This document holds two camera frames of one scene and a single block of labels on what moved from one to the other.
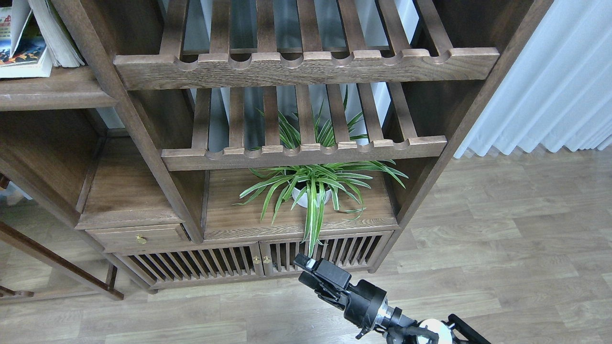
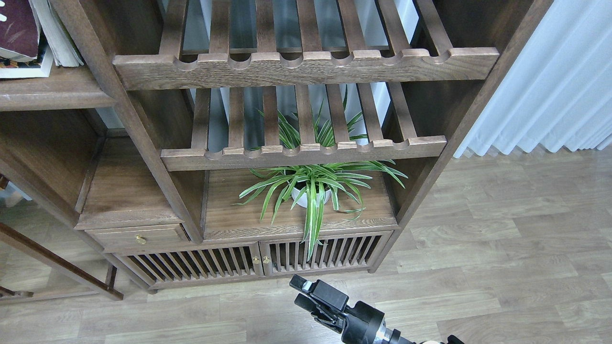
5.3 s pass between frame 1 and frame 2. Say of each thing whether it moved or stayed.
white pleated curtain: stayed
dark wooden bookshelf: stayed
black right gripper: moved
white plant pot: stayed
